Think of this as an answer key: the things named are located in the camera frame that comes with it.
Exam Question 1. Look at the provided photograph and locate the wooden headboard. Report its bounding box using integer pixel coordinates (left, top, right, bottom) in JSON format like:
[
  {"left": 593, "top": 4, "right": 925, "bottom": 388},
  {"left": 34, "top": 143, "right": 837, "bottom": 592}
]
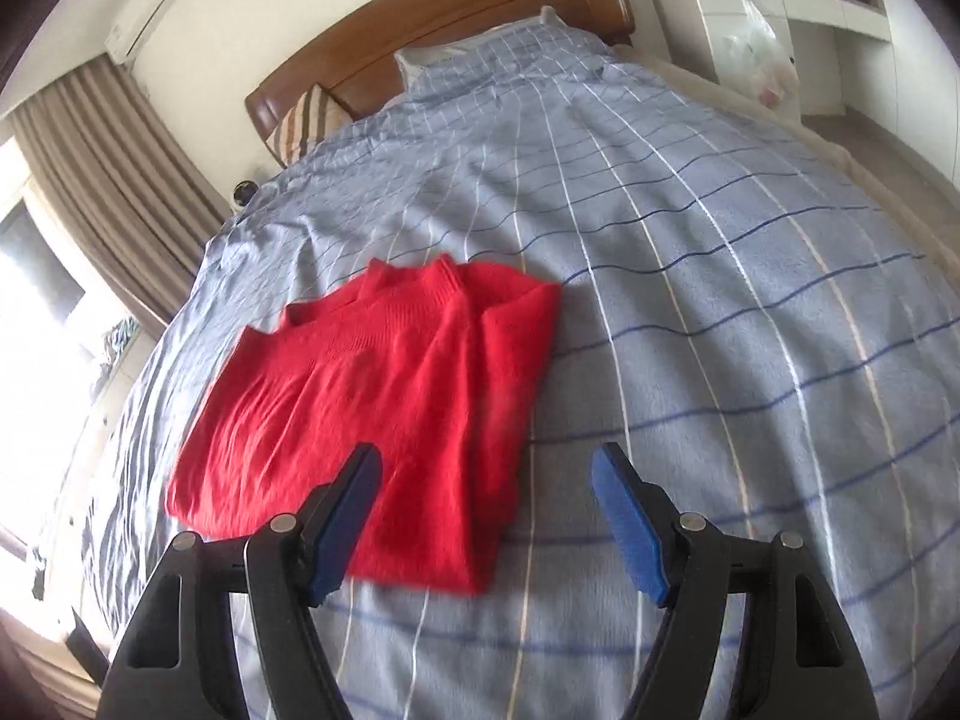
[{"left": 245, "top": 0, "right": 635, "bottom": 166}]

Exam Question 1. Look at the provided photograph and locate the beige curtain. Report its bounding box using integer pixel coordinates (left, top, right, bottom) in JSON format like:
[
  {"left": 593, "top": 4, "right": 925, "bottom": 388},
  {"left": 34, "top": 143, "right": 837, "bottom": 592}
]
[{"left": 7, "top": 58, "right": 230, "bottom": 323}]

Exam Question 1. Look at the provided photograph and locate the red knitted sweater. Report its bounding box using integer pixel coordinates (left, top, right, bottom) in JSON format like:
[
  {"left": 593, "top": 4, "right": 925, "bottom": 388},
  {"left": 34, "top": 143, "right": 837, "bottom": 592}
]
[{"left": 165, "top": 255, "right": 563, "bottom": 597}]

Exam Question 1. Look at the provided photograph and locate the striped cushion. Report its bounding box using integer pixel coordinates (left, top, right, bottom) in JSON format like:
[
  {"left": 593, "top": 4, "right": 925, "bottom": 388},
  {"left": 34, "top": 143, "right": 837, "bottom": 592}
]
[{"left": 271, "top": 85, "right": 353, "bottom": 170}]

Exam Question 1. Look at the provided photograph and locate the clear plastic bag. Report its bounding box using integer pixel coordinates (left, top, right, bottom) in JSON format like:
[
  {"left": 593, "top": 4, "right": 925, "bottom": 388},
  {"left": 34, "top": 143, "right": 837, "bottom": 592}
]
[{"left": 720, "top": 0, "right": 800, "bottom": 110}]

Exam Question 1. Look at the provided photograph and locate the blue checked pillow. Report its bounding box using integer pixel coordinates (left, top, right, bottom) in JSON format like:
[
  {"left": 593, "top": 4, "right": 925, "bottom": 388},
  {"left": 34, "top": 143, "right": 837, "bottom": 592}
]
[{"left": 394, "top": 6, "right": 560, "bottom": 91}]

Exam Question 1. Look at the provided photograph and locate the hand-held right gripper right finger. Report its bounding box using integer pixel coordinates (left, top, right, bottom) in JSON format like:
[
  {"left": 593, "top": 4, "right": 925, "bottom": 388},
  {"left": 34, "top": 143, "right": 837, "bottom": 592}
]
[{"left": 591, "top": 442, "right": 878, "bottom": 720}]

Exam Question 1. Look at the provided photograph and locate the white desk with drawers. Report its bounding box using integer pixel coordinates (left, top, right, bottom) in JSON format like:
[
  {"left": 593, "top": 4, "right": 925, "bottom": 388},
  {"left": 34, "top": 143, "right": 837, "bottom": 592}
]
[{"left": 649, "top": 0, "right": 893, "bottom": 121}]

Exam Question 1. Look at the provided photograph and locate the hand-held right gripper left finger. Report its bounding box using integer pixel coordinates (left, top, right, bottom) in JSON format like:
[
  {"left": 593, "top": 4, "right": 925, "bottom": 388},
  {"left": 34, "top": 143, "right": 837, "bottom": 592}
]
[{"left": 101, "top": 443, "right": 386, "bottom": 720}]

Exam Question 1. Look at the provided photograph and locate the green patterned cloth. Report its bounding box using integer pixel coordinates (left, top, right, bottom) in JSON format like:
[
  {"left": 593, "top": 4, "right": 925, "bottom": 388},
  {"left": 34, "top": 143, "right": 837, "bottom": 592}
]
[{"left": 94, "top": 315, "right": 143, "bottom": 398}]

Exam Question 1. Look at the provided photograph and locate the white wardrobe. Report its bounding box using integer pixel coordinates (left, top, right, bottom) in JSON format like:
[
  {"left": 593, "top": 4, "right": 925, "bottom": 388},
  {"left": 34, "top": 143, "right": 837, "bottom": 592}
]
[{"left": 821, "top": 0, "right": 960, "bottom": 188}]

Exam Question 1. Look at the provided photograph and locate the white air conditioner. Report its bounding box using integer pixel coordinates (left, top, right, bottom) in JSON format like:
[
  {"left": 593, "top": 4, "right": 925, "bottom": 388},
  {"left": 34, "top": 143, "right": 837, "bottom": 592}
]
[{"left": 105, "top": 0, "right": 207, "bottom": 61}]

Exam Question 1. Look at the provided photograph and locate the blue checked blanket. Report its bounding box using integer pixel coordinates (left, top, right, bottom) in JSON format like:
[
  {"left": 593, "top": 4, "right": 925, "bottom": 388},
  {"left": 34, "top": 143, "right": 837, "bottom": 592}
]
[{"left": 71, "top": 7, "right": 960, "bottom": 720}]

